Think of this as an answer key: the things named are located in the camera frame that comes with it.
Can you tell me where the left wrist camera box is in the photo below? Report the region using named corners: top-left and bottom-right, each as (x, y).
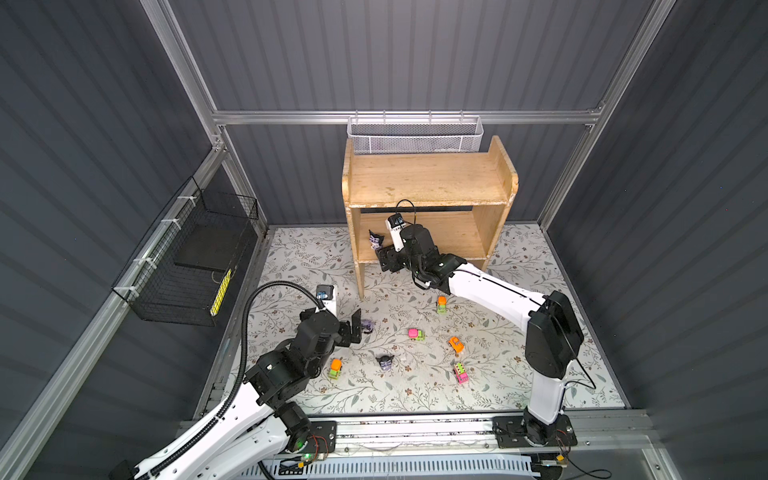
top-left (315, 284), bottom-right (338, 315)

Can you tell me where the wooden two-tier shelf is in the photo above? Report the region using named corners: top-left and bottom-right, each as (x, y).
top-left (341, 136), bottom-right (519, 297)

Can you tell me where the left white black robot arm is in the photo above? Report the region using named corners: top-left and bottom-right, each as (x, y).
top-left (108, 309), bottom-right (362, 479)

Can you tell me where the yellow green marker strip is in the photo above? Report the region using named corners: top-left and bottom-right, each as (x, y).
top-left (209, 269), bottom-right (233, 317)

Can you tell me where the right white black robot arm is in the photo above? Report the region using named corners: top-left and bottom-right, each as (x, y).
top-left (376, 214), bottom-right (584, 445)

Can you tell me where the pink green toy bus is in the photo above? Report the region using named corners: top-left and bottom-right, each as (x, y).
top-left (452, 362), bottom-right (469, 384)

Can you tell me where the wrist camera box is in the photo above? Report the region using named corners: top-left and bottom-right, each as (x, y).
top-left (315, 284), bottom-right (338, 315)
top-left (386, 213), bottom-right (407, 252)

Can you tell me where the white ventilated cable duct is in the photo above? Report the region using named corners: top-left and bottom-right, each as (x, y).
top-left (264, 454), bottom-right (541, 479)

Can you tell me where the white wire mesh basket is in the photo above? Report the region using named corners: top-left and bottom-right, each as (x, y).
top-left (346, 115), bottom-right (484, 155)

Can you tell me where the light purple toy figure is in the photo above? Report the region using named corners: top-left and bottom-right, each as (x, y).
top-left (361, 320), bottom-right (375, 334)

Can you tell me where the pink green toy car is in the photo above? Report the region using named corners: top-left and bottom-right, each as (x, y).
top-left (407, 328), bottom-right (425, 341)

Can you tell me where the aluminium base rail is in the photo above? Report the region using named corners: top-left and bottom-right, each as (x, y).
top-left (173, 409), bottom-right (655, 460)

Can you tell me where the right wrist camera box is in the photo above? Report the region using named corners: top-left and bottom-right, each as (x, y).
top-left (386, 213), bottom-right (407, 252)

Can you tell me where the black purple toy figure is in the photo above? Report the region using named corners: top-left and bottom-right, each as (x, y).
top-left (376, 355), bottom-right (395, 372)
top-left (369, 230), bottom-right (385, 251)

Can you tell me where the floral patterned table mat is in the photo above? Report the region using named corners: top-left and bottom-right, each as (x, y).
top-left (218, 223), bottom-right (626, 418)

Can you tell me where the orange green toy truck far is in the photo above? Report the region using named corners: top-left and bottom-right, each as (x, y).
top-left (436, 296), bottom-right (447, 314)

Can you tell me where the orange green toy car near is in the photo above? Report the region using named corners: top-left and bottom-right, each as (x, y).
top-left (328, 359), bottom-right (343, 380)

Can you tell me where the black wire wall basket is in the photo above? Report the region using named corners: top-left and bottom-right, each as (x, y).
top-left (113, 178), bottom-right (260, 327)

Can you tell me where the left black corrugated cable hose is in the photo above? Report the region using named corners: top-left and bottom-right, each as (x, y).
top-left (119, 280), bottom-right (325, 478)

